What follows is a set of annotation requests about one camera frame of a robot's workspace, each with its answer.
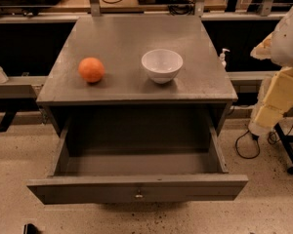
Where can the padded gripper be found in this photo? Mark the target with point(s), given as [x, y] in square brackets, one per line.
[288, 46]

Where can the grey top drawer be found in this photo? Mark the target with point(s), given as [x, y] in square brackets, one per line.
[176, 161]

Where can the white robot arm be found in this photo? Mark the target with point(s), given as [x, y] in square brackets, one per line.
[284, 26]

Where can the brass drawer knob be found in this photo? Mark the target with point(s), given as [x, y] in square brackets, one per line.
[139, 195]

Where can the white pump bottle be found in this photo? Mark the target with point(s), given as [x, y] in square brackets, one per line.
[222, 57]

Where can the black stand leg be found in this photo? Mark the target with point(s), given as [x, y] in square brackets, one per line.
[286, 142]

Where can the white ceramic bowl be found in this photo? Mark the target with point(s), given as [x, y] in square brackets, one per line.
[161, 65]

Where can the orange ball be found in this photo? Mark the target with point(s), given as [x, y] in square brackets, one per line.
[91, 70]

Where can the black object at floor edge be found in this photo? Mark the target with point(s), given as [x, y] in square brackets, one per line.
[30, 229]

